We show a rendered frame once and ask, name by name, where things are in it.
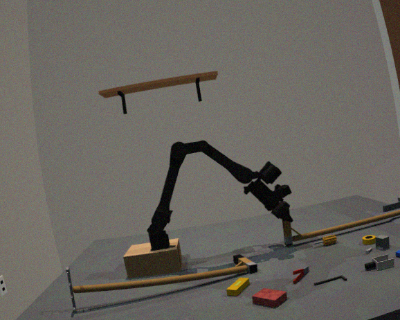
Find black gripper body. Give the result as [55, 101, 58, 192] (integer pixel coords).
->
[258, 188, 290, 219]

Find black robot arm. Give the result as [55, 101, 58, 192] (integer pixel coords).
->
[147, 140, 291, 251]

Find yellow ring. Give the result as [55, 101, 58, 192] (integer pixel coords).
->
[362, 235, 376, 245]

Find red flat block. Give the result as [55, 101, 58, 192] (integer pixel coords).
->
[252, 288, 287, 308]

